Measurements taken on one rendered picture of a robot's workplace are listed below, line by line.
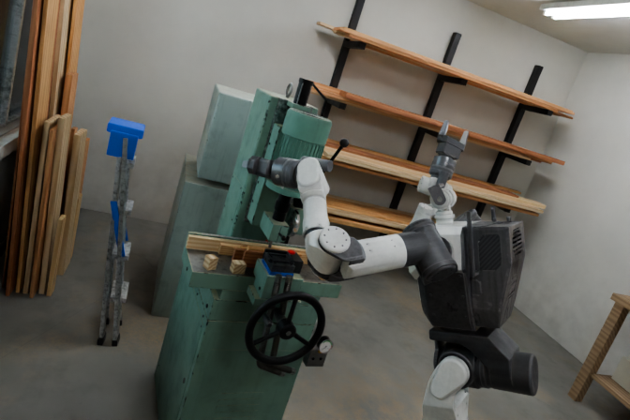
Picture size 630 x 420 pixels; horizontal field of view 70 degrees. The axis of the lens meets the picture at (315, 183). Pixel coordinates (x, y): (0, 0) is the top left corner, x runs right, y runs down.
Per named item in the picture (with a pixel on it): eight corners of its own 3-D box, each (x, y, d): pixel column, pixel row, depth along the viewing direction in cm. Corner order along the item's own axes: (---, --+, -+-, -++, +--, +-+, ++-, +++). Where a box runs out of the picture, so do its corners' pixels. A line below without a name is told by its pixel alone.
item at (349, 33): (258, 266, 381) (348, -27, 327) (249, 239, 432) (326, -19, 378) (508, 307, 469) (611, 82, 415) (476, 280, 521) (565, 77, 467)
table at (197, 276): (190, 302, 147) (195, 286, 145) (180, 258, 173) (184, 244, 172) (348, 311, 174) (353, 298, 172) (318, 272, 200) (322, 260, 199)
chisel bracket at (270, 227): (267, 244, 174) (273, 224, 173) (258, 229, 187) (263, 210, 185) (284, 246, 178) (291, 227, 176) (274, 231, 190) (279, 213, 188)
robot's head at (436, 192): (457, 202, 142) (447, 181, 144) (454, 204, 135) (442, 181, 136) (440, 211, 145) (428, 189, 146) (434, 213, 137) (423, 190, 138)
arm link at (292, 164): (290, 197, 137) (322, 204, 132) (277, 173, 130) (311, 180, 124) (307, 170, 143) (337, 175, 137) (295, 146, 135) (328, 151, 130)
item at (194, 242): (186, 248, 169) (188, 236, 168) (185, 246, 171) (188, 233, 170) (325, 263, 196) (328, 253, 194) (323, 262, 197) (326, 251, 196)
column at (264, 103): (223, 256, 195) (269, 95, 179) (214, 234, 214) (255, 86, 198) (271, 262, 205) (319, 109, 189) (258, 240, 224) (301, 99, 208)
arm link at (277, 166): (243, 179, 135) (275, 187, 129) (250, 148, 136) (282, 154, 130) (266, 186, 146) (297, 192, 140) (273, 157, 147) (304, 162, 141)
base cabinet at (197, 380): (161, 476, 178) (205, 322, 162) (153, 374, 228) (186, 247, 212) (267, 465, 198) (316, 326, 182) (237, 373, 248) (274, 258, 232)
